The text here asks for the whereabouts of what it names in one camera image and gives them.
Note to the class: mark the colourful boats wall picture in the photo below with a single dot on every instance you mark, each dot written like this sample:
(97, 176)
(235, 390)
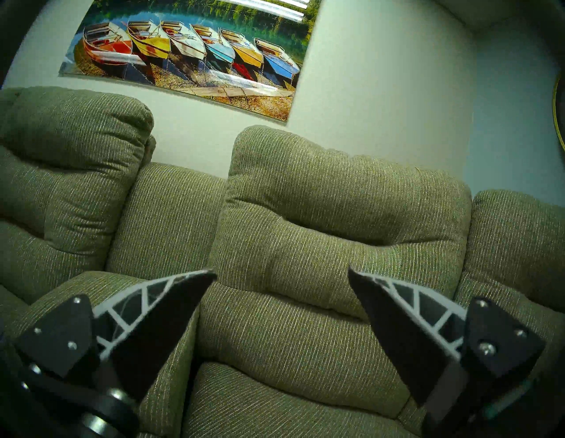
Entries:
(198, 48)

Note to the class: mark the green fabric sectional sofa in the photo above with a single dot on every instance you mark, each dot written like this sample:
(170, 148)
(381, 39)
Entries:
(331, 220)

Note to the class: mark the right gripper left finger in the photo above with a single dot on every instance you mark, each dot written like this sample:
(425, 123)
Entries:
(150, 326)

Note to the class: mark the round gold-rimmed wall decor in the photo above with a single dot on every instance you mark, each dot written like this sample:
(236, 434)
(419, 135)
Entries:
(560, 110)

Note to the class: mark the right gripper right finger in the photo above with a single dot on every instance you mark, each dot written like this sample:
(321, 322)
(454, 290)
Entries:
(397, 326)

